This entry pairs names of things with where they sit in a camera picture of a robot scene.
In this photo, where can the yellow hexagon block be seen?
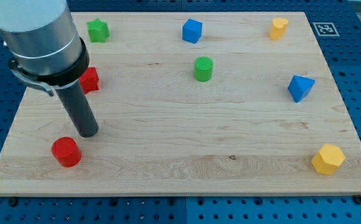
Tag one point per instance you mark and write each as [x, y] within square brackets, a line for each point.
[328, 159]

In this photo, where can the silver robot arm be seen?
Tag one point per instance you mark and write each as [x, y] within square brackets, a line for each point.
[48, 52]

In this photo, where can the wooden board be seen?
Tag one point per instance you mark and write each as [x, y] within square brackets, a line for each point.
[164, 133]

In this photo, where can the green star block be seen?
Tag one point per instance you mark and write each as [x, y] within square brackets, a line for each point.
[98, 30]

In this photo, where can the green cylinder block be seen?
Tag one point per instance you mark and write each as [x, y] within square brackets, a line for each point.
[203, 67]

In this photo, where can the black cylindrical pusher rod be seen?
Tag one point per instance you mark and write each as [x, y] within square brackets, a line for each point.
[78, 109]

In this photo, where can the red cylinder block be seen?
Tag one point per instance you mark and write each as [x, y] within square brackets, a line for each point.
[66, 152]

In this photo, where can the white fiducial marker tag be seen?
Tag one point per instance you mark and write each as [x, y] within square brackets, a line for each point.
[325, 29]

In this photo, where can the blue cube block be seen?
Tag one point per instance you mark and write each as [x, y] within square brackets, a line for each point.
[192, 31]

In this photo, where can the red block behind rod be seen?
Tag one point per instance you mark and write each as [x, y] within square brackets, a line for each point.
[90, 80]

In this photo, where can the blue triangular prism block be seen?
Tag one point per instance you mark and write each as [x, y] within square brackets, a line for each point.
[299, 87]

